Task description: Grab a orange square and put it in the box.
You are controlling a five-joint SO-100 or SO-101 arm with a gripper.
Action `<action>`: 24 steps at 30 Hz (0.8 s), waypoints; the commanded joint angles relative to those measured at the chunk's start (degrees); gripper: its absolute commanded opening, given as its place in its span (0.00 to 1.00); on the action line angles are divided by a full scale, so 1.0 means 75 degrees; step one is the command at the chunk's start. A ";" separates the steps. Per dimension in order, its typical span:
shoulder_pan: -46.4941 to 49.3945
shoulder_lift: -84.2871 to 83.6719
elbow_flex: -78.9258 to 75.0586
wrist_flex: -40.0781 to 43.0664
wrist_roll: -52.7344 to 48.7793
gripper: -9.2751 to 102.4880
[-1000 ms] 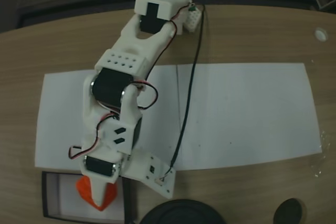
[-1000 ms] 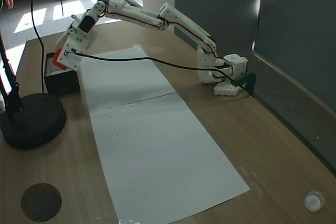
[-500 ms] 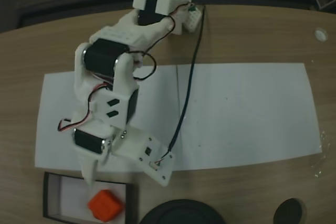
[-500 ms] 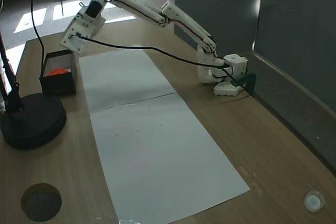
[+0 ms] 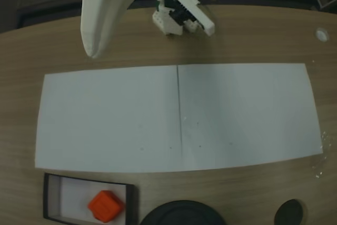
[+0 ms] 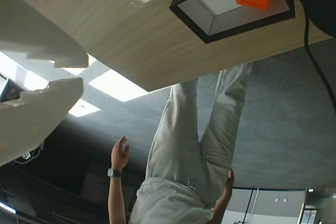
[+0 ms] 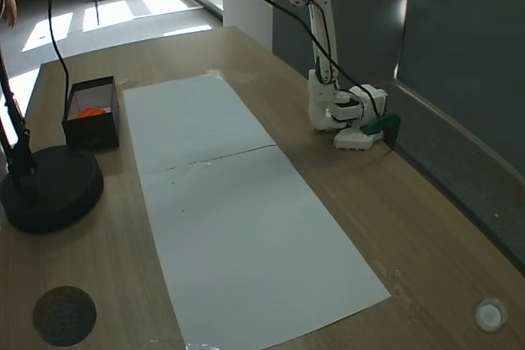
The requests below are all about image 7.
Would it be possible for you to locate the orange cube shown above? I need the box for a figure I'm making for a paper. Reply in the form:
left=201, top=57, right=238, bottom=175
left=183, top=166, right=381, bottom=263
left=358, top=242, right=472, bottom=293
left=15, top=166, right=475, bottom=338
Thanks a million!
left=75, top=106, right=110, bottom=120

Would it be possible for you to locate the dark brown open box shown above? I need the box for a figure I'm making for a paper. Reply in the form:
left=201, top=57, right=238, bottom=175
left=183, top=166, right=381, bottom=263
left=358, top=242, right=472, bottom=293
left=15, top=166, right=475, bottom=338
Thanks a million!
left=61, top=75, right=121, bottom=151

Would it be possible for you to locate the person's hand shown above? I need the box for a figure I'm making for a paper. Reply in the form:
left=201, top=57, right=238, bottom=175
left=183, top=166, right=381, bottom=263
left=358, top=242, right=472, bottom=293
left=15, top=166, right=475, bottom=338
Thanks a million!
left=0, top=0, right=19, bottom=28

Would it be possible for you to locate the white paper sheet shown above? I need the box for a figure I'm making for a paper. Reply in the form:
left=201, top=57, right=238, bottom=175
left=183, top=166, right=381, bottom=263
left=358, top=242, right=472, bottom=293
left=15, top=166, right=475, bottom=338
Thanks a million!
left=137, top=145, right=392, bottom=348
left=122, top=73, right=277, bottom=170

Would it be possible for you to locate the black lamp pole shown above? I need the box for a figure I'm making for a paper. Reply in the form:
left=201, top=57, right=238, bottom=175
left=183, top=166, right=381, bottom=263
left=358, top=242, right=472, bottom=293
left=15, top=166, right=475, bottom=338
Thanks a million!
left=0, top=44, right=39, bottom=187

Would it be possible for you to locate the black round lamp base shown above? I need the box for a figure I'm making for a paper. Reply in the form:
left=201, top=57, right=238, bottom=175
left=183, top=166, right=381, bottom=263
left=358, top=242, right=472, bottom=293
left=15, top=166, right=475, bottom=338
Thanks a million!
left=0, top=144, right=105, bottom=234

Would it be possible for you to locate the green table clamp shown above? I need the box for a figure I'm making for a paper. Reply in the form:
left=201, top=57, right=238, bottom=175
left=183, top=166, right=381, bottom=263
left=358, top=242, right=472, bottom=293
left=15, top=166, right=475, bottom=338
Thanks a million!
left=360, top=113, right=402, bottom=144

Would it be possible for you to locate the grey desk partition panel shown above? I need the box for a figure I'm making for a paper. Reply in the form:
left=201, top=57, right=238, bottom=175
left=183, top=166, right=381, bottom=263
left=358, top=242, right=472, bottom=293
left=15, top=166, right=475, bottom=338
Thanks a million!
left=393, top=0, right=525, bottom=280

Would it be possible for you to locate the white round desk cap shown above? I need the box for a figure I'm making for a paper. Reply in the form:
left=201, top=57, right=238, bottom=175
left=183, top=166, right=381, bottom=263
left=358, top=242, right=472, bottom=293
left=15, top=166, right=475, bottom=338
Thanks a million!
left=474, top=296, right=509, bottom=333

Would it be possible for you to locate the black camera cable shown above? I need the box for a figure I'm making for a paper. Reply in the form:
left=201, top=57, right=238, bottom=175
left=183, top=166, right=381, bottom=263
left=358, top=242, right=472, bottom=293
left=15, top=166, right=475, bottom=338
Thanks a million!
left=212, top=0, right=385, bottom=124

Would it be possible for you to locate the black lamp cable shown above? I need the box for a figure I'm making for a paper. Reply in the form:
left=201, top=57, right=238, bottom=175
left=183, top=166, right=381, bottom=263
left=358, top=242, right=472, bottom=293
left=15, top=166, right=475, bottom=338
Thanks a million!
left=43, top=0, right=73, bottom=99

